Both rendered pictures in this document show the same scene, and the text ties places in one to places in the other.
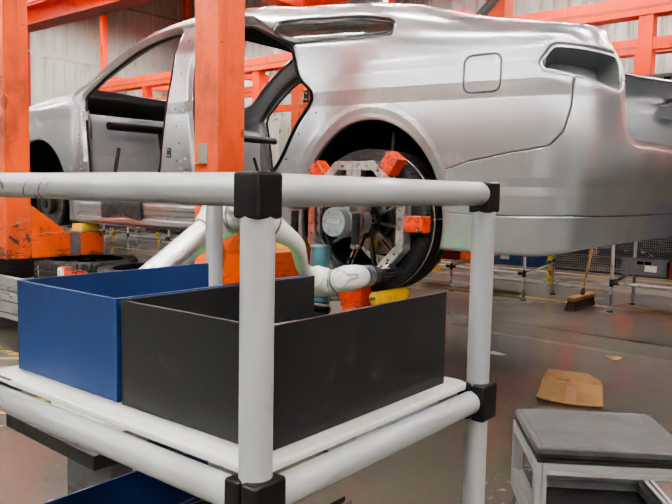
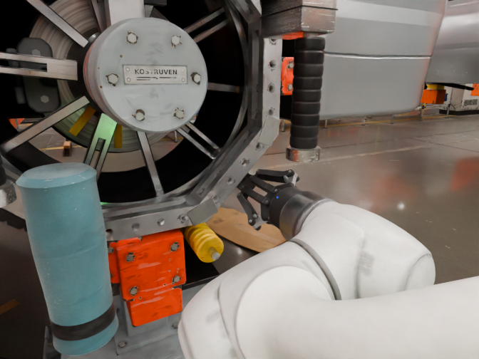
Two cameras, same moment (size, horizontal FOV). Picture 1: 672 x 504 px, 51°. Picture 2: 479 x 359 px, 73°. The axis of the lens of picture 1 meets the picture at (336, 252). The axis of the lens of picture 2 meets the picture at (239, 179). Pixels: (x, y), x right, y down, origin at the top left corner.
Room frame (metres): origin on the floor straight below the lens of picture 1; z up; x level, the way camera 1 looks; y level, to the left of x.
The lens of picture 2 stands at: (2.80, 0.33, 0.86)
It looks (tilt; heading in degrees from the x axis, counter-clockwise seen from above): 18 degrees down; 294
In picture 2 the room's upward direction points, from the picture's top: straight up
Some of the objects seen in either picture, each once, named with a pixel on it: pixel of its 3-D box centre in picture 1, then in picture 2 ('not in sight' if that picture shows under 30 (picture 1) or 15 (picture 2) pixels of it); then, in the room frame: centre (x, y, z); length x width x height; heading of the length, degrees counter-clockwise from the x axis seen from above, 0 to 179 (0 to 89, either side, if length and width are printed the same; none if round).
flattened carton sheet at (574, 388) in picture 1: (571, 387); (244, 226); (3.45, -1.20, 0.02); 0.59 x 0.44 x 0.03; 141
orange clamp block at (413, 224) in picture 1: (416, 224); (289, 76); (2.99, -0.34, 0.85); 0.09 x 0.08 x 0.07; 51
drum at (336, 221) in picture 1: (347, 221); (140, 77); (3.12, -0.05, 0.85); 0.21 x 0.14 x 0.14; 141
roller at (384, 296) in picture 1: (389, 295); (191, 226); (3.18, -0.25, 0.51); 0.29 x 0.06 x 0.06; 141
